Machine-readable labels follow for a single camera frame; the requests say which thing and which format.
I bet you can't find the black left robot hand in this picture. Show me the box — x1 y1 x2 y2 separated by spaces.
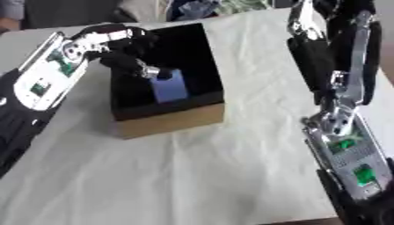
69 23 176 80

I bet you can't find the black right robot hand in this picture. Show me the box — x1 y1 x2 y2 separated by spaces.
284 0 383 107

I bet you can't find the blue rectangular block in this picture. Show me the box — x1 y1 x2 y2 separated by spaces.
148 69 191 105

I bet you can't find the cardboard box with black inside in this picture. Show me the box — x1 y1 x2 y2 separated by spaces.
105 22 228 140

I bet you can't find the person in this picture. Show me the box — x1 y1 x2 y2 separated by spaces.
0 0 171 32

